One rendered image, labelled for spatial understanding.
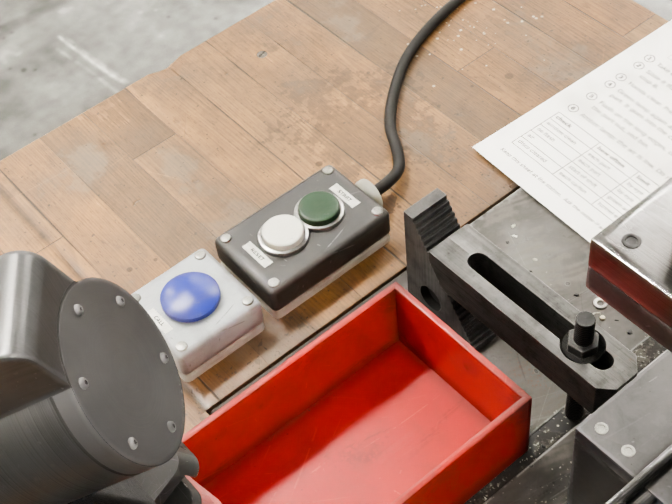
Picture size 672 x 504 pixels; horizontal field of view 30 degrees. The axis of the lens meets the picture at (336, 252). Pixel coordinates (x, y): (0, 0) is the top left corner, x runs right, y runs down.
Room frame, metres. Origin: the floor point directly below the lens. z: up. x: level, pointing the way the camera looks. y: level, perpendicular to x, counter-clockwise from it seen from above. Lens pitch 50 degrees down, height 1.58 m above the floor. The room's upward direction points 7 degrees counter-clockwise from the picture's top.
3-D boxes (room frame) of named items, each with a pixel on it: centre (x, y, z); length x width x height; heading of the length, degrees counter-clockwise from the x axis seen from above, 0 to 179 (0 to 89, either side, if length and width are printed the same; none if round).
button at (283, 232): (0.57, 0.03, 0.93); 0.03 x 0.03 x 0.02
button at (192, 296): (0.52, 0.10, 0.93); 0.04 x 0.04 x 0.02
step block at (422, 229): (0.51, -0.08, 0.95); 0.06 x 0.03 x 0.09; 35
